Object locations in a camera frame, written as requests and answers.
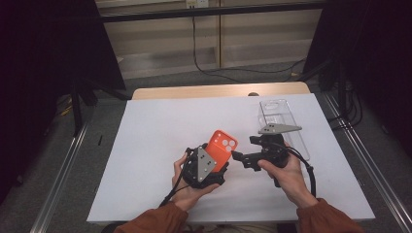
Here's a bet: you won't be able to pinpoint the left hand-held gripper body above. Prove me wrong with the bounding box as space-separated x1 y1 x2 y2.
182 143 226 190

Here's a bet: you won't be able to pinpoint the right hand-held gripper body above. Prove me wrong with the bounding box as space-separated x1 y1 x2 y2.
249 122 303 169

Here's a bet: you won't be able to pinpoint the orange phone case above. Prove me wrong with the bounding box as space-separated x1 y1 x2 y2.
205 129 239 173

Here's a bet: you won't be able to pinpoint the clear plastic storage box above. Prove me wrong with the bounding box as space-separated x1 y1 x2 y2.
257 98 312 162

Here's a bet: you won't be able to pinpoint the person's left hand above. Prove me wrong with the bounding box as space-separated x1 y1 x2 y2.
171 152 222 212

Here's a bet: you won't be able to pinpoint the person's right hand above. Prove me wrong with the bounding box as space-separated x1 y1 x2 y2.
257 150 321 210

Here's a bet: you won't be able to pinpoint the white table mat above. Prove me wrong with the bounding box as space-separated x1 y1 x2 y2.
86 92 376 224

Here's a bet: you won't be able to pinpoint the wooden table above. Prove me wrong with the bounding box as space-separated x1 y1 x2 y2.
131 81 312 101

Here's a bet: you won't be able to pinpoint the black tripod stand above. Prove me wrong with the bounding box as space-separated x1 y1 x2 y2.
70 77 131 138

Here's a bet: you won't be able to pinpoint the black curtain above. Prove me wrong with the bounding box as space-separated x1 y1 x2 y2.
302 0 412 158
0 0 127 197

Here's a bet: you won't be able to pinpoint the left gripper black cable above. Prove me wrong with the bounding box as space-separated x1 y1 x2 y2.
157 148 192 209

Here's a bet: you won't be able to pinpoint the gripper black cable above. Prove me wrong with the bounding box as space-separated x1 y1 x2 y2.
157 148 192 209
284 145 318 199

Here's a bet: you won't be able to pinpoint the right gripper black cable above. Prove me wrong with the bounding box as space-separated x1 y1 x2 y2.
284 145 318 199

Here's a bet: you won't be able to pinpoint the black floor cables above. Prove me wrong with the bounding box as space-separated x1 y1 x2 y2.
326 79 364 131

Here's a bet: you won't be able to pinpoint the aluminium rail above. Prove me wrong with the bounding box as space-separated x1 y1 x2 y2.
30 121 90 233
323 92 412 233

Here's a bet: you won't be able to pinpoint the black power cable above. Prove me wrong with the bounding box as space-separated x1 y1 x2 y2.
191 15 307 83

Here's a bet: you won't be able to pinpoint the white wall socket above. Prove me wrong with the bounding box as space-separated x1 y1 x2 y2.
185 0 210 10

